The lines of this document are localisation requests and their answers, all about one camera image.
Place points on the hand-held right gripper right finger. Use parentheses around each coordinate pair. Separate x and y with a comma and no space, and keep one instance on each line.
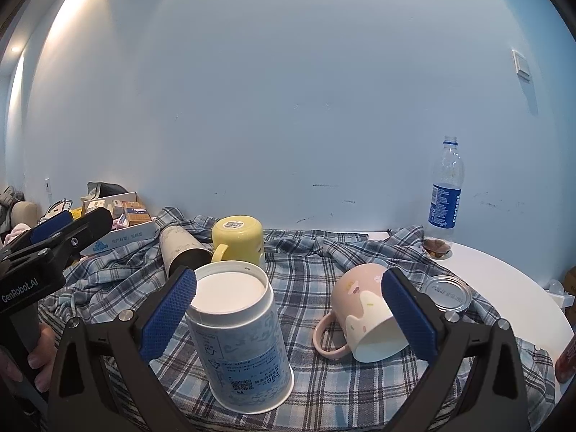
(410,317)

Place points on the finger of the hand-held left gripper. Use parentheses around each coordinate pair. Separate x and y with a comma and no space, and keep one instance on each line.
(85,231)
(51,226)

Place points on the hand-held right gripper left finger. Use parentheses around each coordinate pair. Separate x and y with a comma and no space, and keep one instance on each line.
(167,312)

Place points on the pink ceramic mug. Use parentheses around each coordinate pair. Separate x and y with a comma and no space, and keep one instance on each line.
(360,310)

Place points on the beige tumbler cup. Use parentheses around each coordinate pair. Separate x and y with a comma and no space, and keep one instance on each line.
(180,249)

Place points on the white blue patterned paper cup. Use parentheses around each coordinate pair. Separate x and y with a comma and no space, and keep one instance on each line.
(238,324)

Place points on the yellow plastic cup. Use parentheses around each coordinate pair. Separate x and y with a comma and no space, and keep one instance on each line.
(238,238)

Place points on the person's left hand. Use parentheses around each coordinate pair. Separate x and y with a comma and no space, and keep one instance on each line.
(42,360)

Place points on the beige cushion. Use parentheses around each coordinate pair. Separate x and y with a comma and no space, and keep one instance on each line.
(24,213)

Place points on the open white cardboard box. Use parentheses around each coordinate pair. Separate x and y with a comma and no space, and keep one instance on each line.
(108,199)

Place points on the long white blue-printed box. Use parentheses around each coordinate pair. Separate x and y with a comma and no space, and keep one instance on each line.
(126,236)

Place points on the small orange blue box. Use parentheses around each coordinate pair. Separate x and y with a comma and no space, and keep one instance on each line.
(134,207)
(138,217)

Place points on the blue plaid cloth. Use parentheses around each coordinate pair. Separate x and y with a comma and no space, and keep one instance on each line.
(306,270)

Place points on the clear plastic water bottle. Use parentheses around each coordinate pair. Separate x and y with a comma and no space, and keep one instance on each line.
(445,189)

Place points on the white plastic fitting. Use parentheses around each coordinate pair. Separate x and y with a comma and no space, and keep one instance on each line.
(560,294)

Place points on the red container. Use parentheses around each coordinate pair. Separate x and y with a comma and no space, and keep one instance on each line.
(567,360)

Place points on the white wall socket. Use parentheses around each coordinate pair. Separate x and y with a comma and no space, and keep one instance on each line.
(48,189)

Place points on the white wall switch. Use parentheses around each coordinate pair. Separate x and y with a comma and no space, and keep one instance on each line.
(522,65)

